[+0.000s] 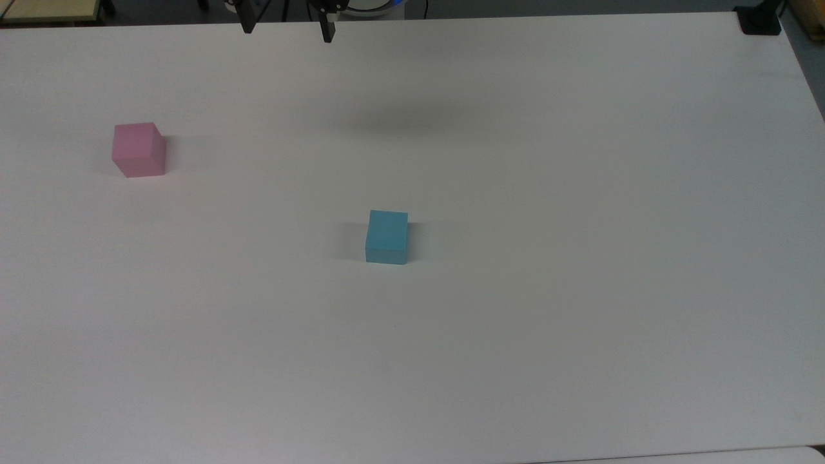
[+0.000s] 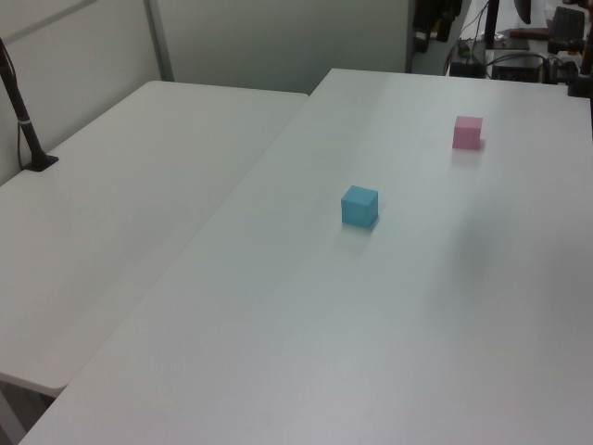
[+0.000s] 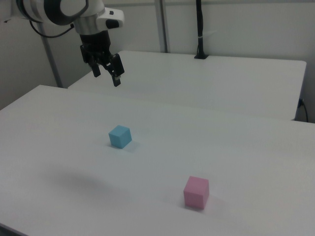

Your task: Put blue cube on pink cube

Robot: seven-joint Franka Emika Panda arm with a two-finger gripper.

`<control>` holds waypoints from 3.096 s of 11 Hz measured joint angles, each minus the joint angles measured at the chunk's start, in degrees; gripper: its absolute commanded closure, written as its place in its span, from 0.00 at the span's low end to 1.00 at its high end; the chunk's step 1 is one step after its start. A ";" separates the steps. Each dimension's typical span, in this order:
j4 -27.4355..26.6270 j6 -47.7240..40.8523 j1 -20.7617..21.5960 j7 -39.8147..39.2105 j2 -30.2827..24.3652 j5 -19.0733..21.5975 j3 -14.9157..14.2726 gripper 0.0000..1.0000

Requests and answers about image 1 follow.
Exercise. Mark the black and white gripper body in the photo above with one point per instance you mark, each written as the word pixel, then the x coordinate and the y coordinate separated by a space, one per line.
pixel 327 6

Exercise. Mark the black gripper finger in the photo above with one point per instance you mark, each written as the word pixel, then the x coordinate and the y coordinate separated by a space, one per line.
pixel 247 19
pixel 327 27

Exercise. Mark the blue cube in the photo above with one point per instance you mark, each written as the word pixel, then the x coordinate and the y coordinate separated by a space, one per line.
pixel 387 237

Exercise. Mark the pink cube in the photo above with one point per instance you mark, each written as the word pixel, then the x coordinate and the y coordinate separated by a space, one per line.
pixel 138 149

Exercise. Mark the wooden side table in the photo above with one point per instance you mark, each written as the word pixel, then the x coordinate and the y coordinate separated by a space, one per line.
pixel 48 9

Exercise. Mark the black pole with table clamp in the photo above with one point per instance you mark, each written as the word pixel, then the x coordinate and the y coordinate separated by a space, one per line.
pixel 760 19

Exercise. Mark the yellow wooden board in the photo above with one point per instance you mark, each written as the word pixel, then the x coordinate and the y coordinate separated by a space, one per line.
pixel 809 16

